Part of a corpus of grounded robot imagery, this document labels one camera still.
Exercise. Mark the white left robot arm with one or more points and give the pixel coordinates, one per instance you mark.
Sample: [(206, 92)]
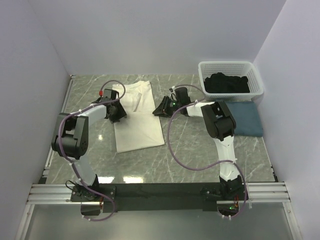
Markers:
[(71, 135)]

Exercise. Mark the folded blue t shirt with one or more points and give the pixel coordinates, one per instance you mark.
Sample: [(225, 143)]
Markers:
[(246, 116)]

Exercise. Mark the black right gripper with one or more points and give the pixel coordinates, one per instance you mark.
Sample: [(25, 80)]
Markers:
[(166, 107)]

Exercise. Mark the aluminium frame rail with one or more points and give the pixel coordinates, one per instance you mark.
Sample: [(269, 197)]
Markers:
[(258, 192)]

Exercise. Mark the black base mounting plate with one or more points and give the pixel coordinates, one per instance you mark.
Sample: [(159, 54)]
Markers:
[(206, 196)]

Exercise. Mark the white plastic laundry basket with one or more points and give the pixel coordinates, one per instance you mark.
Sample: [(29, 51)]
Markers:
[(232, 68)]

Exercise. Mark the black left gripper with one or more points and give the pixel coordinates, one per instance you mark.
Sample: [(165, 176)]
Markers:
[(116, 115)]

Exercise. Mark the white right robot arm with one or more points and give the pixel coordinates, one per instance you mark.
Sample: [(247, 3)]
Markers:
[(220, 125)]

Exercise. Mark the cream white t shirt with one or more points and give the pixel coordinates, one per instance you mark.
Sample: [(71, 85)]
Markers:
[(140, 129)]

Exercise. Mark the black t shirt in basket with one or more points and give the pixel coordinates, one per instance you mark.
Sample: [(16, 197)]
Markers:
[(219, 83)]

